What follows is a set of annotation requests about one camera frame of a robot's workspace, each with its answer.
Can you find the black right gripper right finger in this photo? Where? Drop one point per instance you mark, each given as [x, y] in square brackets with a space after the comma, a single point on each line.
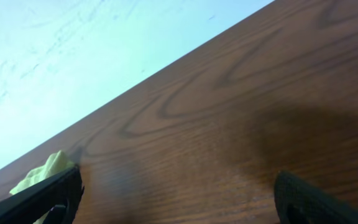
[298, 202]

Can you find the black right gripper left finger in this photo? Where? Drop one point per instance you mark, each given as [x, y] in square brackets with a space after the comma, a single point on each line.
[57, 198]

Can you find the folded green cloth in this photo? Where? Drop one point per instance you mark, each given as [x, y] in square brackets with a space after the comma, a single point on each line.
[57, 162]

